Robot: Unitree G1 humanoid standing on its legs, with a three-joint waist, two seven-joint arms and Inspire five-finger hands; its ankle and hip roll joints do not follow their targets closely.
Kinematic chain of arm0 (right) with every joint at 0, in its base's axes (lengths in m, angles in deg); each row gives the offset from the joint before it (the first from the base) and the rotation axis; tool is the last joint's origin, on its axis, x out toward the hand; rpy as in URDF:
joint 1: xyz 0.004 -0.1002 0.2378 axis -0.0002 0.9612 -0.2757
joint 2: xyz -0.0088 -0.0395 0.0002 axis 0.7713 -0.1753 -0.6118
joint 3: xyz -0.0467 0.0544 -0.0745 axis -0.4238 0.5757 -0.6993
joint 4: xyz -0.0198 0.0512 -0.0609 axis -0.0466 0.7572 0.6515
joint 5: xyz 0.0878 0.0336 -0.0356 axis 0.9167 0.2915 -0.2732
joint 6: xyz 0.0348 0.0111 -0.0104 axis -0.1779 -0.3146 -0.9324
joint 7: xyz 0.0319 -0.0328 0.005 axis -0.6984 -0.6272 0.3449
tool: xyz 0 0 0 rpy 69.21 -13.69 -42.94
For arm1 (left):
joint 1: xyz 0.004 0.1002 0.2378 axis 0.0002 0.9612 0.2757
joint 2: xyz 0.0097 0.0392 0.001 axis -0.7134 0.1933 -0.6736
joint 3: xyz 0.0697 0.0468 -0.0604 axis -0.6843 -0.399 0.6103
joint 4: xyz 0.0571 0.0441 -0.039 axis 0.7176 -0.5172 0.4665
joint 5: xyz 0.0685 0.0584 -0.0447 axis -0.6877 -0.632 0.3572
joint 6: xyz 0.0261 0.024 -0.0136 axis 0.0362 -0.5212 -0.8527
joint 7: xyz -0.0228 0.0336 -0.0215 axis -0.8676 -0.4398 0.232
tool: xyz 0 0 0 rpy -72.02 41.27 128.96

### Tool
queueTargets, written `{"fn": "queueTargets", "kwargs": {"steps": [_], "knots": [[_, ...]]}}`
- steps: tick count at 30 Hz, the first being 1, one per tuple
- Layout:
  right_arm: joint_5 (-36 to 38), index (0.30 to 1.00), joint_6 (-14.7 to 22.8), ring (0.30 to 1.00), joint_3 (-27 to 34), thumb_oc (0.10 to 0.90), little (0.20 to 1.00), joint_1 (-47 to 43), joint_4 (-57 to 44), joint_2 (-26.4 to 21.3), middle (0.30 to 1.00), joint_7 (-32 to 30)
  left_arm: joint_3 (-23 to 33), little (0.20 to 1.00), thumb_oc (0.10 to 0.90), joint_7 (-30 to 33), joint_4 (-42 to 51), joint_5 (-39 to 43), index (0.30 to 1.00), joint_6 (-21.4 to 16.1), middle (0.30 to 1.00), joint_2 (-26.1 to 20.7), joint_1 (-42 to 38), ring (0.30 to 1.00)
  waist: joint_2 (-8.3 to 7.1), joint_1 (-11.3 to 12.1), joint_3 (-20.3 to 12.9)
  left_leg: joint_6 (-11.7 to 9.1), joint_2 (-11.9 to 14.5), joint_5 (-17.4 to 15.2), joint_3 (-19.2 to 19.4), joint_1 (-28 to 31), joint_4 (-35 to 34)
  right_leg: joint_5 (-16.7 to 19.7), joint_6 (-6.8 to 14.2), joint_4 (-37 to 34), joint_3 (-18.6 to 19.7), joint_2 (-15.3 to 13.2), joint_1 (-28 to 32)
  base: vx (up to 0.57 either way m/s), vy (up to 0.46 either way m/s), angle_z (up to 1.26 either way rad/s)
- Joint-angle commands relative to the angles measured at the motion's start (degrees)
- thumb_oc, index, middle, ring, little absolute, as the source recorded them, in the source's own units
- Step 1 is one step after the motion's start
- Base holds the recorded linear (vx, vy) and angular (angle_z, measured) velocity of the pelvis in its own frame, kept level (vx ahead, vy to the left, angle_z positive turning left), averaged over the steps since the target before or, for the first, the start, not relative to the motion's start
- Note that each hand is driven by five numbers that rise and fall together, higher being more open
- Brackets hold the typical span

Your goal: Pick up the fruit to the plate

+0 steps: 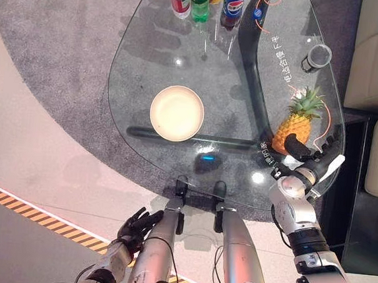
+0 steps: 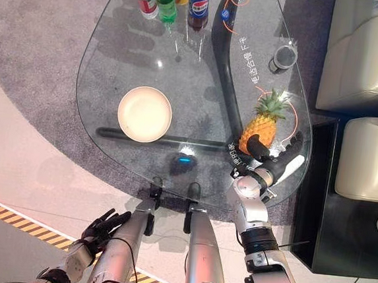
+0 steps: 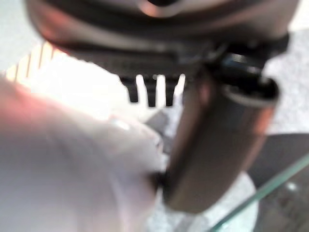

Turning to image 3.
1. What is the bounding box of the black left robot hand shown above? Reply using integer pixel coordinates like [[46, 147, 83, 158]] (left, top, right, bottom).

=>
[[25, 0, 301, 215]]

